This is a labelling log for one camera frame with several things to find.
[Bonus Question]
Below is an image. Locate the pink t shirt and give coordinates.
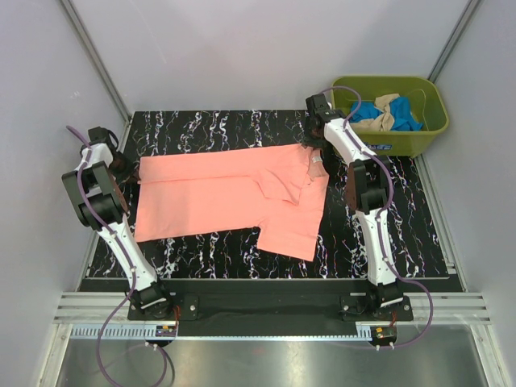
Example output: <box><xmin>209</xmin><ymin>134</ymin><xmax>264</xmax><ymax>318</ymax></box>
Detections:
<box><xmin>135</xmin><ymin>144</ymin><xmax>329</xmax><ymax>261</ymax></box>

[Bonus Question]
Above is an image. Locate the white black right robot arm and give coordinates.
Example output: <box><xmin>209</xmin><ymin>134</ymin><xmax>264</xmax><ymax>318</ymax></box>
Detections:
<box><xmin>304</xmin><ymin>94</ymin><xmax>403</xmax><ymax>320</ymax></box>

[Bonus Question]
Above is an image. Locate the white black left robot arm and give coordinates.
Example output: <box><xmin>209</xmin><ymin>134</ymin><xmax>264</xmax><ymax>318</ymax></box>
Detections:
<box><xmin>61</xmin><ymin>125</ymin><xmax>174</xmax><ymax>319</ymax></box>

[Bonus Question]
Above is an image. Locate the beige t shirt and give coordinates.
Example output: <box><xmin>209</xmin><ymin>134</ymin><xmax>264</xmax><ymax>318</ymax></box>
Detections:
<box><xmin>350</xmin><ymin>94</ymin><xmax>400</xmax><ymax>131</ymax></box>

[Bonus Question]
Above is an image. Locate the olive green plastic bin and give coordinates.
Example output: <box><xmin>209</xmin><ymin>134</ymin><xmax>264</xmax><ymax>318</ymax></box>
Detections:
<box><xmin>331</xmin><ymin>76</ymin><xmax>449</xmax><ymax>157</ymax></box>

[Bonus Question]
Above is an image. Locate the blue t shirt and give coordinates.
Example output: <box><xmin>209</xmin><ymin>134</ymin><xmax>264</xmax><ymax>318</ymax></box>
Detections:
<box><xmin>349</xmin><ymin>95</ymin><xmax>423</xmax><ymax>131</ymax></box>

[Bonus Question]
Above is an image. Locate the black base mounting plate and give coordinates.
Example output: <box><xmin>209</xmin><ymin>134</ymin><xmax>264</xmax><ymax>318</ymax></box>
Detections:
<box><xmin>128</xmin><ymin>279</ymin><xmax>413</xmax><ymax>339</ymax></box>

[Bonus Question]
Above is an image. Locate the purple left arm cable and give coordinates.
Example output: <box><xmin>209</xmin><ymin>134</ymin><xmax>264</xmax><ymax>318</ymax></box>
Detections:
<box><xmin>66</xmin><ymin>125</ymin><xmax>175</xmax><ymax>384</ymax></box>

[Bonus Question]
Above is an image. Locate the aluminium frame rail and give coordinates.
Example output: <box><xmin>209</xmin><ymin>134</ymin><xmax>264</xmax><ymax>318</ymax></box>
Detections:
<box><xmin>53</xmin><ymin>292</ymin><xmax>491</xmax><ymax>325</ymax></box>

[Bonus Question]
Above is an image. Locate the left slotted cable duct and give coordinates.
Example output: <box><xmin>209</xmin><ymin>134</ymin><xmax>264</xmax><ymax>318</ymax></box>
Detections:
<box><xmin>70</xmin><ymin>323</ymin><xmax>177</xmax><ymax>340</ymax></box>

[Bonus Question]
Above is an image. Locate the slotted cable duct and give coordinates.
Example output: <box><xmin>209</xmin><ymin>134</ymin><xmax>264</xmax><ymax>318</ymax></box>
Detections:
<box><xmin>70</xmin><ymin>323</ymin><xmax>177</xmax><ymax>340</ymax></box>
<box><xmin>356</xmin><ymin>322</ymin><xmax>397</xmax><ymax>346</ymax></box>

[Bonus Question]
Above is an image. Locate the right slotted cable duct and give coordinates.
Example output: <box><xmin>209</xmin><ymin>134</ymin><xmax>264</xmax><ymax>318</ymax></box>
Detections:
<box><xmin>356</xmin><ymin>322</ymin><xmax>397</xmax><ymax>346</ymax></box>

